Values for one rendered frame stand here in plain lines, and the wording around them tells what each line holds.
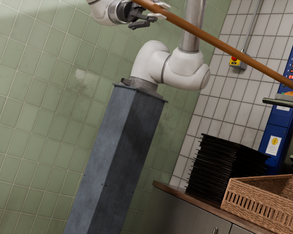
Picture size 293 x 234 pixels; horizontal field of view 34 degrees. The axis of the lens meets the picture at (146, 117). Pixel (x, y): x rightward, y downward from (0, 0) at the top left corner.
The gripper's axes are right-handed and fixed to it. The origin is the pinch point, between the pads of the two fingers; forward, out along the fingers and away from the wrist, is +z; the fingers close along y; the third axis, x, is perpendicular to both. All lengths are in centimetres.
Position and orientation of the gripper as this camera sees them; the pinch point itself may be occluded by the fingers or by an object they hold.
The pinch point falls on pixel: (158, 10)
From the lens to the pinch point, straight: 160.1
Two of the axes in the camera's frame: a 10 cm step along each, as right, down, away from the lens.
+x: -7.6, -2.8, -5.9
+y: -3.3, 9.5, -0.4
